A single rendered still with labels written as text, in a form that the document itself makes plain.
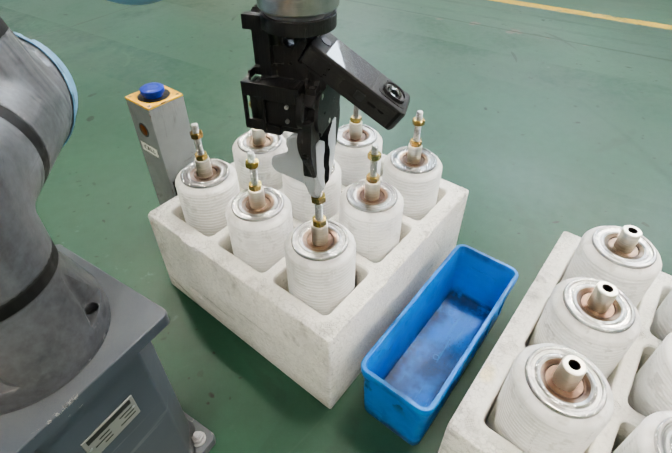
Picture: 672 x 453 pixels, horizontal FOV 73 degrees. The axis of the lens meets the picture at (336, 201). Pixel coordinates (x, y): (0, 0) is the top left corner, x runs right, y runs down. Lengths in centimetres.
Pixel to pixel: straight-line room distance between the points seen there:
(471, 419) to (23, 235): 46
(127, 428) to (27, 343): 17
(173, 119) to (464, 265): 57
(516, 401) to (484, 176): 74
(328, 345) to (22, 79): 43
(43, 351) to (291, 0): 36
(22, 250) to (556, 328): 54
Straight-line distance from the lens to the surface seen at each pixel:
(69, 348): 47
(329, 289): 61
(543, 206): 115
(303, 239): 61
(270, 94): 46
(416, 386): 78
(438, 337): 83
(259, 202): 66
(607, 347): 60
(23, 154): 44
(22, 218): 42
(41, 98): 50
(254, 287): 66
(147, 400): 58
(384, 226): 66
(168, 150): 87
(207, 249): 72
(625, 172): 135
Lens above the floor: 68
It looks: 40 degrees down
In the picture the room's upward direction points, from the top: straight up
